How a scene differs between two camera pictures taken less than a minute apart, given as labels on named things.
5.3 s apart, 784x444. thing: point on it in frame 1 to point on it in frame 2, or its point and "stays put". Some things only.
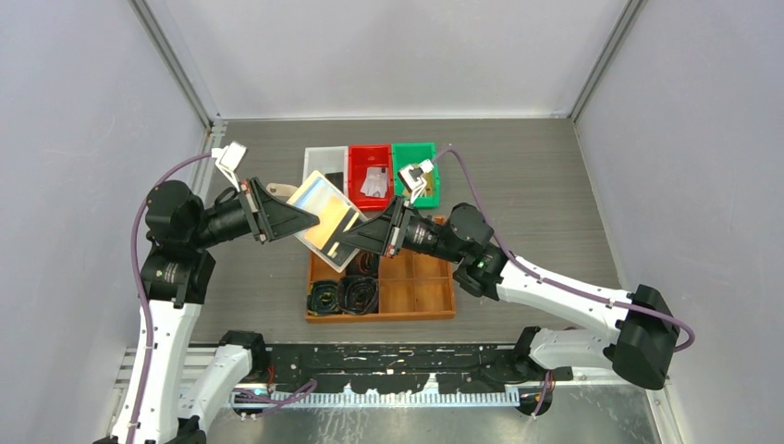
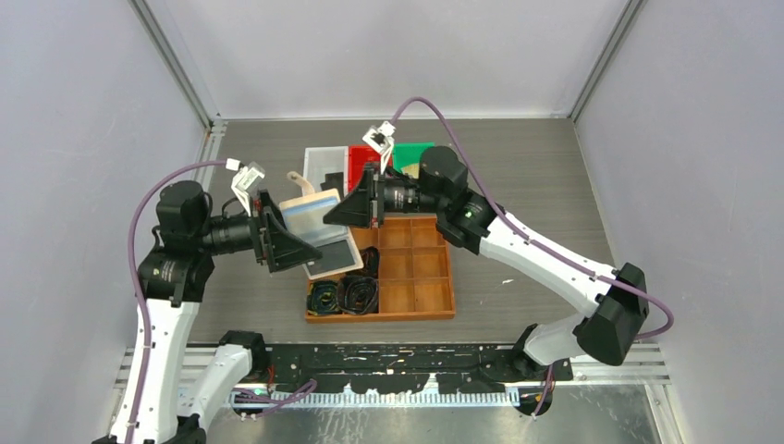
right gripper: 384,233 to 362,208
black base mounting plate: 397,366 stays put
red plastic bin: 361,157 stays put
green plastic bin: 406,154 stays put
